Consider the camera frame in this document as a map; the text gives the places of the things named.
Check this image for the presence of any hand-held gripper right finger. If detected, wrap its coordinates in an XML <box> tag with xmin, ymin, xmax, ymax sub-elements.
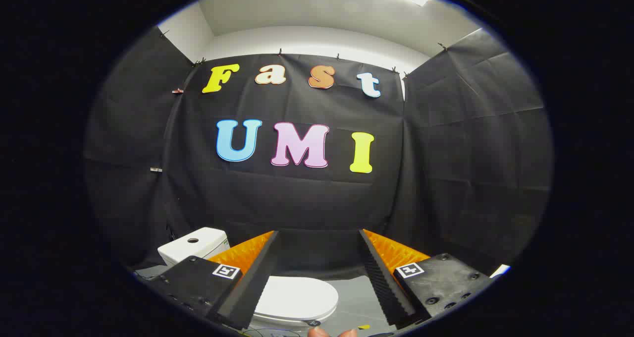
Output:
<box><xmin>359</xmin><ymin>229</ymin><xmax>492</xmax><ymax>329</ymax></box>

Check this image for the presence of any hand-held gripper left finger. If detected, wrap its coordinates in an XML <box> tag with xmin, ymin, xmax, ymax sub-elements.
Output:
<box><xmin>146</xmin><ymin>230</ymin><xmax>279</xmax><ymax>331</ymax></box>

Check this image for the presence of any white toilet lid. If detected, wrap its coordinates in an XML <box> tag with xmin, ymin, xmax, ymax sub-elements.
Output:
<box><xmin>255</xmin><ymin>276</ymin><xmax>339</xmax><ymax>326</ymax></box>

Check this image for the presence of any white toilet seat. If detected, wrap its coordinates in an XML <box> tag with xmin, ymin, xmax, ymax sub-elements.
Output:
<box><xmin>253</xmin><ymin>311</ymin><xmax>335</xmax><ymax>327</ymax></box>

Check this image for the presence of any black backdrop cloth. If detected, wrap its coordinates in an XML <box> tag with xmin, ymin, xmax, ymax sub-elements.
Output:
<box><xmin>83</xmin><ymin>27</ymin><xmax>553</xmax><ymax>278</ymax></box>

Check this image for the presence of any thin black cable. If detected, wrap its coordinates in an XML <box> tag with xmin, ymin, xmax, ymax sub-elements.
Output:
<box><xmin>243</xmin><ymin>327</ymin><xmax>304</xmax><ymax>337</ymax></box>

